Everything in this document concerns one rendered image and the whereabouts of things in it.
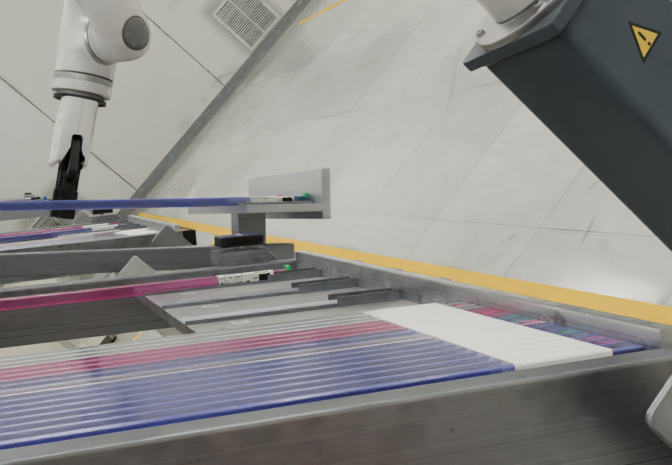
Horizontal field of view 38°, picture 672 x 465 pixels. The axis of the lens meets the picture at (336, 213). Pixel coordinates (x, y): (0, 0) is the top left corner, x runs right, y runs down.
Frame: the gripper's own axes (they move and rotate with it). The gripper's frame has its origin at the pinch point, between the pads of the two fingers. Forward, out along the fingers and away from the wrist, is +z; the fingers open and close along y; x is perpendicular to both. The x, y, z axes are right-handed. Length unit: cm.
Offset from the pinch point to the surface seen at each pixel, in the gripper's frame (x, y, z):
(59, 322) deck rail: -1.8, 36.2, 13.7
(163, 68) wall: 127, -698, -147
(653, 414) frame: 17, 109, 8
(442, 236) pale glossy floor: 116, -109, -10
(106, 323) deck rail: 3.2, 36.3, 13.2
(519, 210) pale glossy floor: 121, -77, -18
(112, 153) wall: 96, -701, -68
